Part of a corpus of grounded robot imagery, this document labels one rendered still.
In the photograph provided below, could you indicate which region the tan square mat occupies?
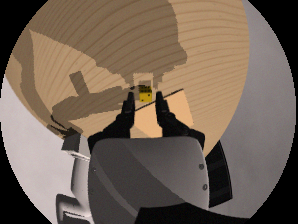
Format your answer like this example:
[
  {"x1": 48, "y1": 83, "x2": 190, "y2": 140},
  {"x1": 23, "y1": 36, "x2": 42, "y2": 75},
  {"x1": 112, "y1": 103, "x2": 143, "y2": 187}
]
[{"x1": 134, "y1": 89, "x2": 194, "y2": 137}]

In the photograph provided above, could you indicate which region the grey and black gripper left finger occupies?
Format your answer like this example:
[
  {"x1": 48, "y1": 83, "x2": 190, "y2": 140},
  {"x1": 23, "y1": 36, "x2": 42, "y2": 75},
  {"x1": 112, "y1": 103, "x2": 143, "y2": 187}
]
[{"x1": 87, "y1": 92, "x2": 135, "y2": 155}]

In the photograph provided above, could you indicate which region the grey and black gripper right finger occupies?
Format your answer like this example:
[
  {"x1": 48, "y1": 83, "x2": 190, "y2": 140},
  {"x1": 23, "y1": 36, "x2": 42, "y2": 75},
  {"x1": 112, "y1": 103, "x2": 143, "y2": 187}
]
[{"x1": 155, "y1": 91, "x2": 205, "y2": 151}]

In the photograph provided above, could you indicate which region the yellow die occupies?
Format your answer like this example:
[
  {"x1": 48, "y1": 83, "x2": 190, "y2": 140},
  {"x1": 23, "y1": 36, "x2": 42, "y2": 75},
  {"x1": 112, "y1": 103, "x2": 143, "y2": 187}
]
[{"x1": 139, "y1": 86, "x2": 152, "y2": 102}]

